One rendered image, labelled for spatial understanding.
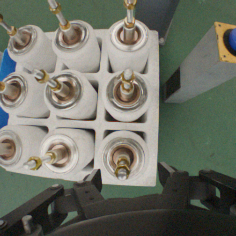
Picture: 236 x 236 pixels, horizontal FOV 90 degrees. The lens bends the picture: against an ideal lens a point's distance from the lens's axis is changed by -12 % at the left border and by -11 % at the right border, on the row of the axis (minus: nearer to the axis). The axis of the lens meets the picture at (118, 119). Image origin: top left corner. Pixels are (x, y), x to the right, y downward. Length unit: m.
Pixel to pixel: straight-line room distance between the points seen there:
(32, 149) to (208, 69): 0.37
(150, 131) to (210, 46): 0.20
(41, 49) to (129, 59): 0.20
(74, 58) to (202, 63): 0.25
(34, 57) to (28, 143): 0.19
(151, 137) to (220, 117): 0.36
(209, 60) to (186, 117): 0.31
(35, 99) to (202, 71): 0.33
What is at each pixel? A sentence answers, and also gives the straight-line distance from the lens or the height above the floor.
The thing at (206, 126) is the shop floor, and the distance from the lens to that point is 0.58.
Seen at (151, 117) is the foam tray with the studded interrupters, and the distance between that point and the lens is 0.31.
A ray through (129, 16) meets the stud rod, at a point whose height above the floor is 0.31.
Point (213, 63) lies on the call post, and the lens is 0.26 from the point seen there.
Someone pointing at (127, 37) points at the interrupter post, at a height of 0.26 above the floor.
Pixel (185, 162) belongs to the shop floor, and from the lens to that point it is 0.55.
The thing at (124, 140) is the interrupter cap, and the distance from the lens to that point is 0.23.
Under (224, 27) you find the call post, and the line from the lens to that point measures 0.29.
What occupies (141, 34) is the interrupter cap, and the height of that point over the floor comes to 0.25.
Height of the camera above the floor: 0.49
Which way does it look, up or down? 85 degrees down
